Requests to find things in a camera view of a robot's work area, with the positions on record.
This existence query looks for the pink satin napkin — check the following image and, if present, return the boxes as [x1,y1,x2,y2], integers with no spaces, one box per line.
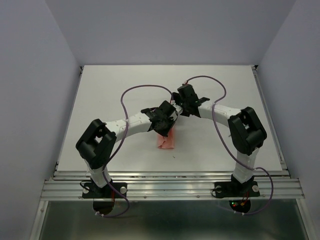
[157,127,175,150]

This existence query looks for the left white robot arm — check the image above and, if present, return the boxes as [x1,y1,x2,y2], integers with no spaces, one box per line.
[75,101,183,199]

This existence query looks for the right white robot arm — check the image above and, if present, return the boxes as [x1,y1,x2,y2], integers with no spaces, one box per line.
[172,84,267,198]

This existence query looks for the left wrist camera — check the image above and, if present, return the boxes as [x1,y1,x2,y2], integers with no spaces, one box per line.
[173,104,183,117]

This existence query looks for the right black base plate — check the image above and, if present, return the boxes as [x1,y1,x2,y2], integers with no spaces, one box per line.
[211,181,260,199]

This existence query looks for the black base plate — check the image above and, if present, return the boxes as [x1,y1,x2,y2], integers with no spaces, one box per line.
[79,181,128,199]
[211,181,260,199]

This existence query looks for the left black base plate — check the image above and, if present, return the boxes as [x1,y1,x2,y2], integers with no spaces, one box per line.
[79,181,128,199]

